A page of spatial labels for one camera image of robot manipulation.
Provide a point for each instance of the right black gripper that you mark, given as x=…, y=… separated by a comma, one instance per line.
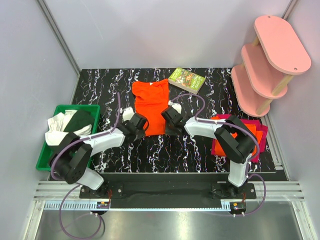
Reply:
x=168, y=132

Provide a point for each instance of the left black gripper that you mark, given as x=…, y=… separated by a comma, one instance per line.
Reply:
x=141, y=134

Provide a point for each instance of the orange t shirt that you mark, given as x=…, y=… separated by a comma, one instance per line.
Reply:
x=151, y=99
x=220, y=147

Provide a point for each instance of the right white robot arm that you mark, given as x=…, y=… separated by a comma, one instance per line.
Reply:
x=239, y=144

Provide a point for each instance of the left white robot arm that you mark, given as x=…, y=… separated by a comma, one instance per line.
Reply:
x=69, y=162

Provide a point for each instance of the green paperback book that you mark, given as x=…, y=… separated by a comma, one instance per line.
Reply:
x=186, y=80

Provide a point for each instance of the folded orange t shirt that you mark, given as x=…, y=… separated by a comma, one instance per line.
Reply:
x=220, y=147

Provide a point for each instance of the dark green t shirt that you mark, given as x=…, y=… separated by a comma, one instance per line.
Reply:
x=80, y=123

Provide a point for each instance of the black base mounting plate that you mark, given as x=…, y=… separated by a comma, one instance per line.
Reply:
x=145, y=191

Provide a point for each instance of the white t shirt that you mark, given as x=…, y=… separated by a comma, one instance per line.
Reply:
x=56, y=124

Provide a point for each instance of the green plastic bin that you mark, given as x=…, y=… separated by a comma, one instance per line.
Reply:
x=46, y=152

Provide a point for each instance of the pink three-tier shelf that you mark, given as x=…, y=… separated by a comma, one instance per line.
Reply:
x=269, y=63

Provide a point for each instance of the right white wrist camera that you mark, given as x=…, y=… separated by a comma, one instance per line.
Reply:
x=175, y=106

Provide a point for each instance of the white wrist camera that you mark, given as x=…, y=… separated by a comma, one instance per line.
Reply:
x=126, y=113
x=175, y=106

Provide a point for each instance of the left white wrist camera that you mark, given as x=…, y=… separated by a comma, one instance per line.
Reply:
x=126, y=113

